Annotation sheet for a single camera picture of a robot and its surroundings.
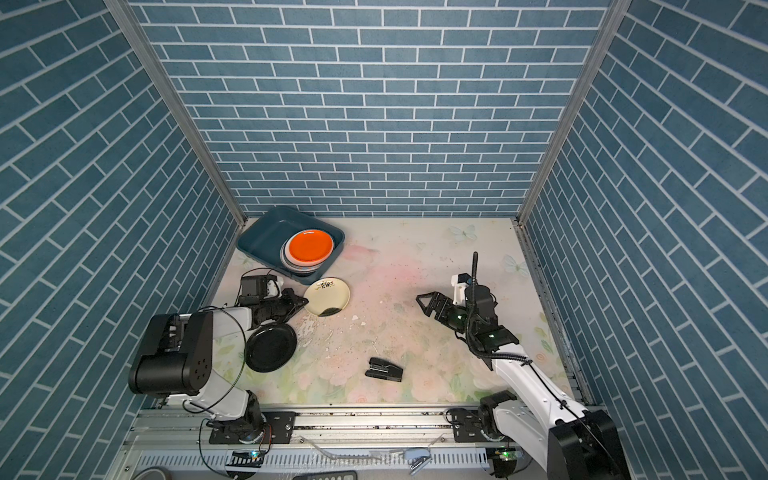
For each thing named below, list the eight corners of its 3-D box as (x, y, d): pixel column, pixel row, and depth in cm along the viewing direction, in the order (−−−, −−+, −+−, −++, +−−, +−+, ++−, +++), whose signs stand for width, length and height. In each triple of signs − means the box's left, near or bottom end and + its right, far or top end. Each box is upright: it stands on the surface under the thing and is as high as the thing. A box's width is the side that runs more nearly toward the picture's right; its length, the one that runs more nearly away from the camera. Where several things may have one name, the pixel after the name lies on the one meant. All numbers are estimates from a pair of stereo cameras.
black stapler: (366, 375, 84) (365, 372, 82) (370, 359, 87) (369, 356, 85) (401, 382, 83) (401, 379, 81) (404, 366, 86) (404, 363, 84)
